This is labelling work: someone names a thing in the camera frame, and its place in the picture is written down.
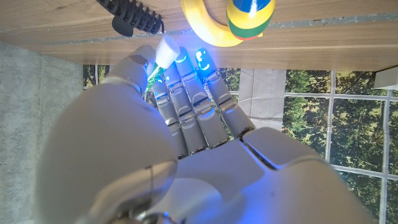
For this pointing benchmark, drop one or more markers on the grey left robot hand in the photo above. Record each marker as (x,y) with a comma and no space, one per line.
(217,174)

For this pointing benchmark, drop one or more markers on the white green marker body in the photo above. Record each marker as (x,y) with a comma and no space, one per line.
(168,51)

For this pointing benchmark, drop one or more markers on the yellow toy banana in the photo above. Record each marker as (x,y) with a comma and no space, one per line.
(205,28)

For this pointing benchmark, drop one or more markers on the colourful wooden maraca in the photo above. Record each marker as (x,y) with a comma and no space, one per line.
(248,18)

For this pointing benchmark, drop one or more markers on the printed window forest backdrop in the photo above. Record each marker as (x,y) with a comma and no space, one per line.
(311,118)

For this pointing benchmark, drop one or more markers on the black hair claw clip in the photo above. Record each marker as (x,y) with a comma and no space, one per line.
(133,15)

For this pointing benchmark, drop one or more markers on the white power box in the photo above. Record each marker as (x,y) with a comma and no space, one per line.
(387,79)

